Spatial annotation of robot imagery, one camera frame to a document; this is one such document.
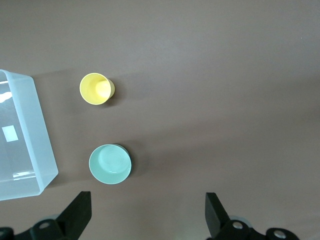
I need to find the yellow cup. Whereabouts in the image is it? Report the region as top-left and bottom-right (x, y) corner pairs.
(79, 72), (116, 107)

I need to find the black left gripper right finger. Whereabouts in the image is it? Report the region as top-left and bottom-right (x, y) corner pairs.
(205, 192), (252, 240)

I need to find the translucent plastic bin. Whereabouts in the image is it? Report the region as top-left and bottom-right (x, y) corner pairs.
(0, 69), (59, 202)

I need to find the mint green bowl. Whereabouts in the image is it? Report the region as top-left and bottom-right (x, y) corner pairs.
(88, 143), (133, 185)

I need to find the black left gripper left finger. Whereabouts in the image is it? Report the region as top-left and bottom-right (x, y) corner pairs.
(29, 191), (92, 240)

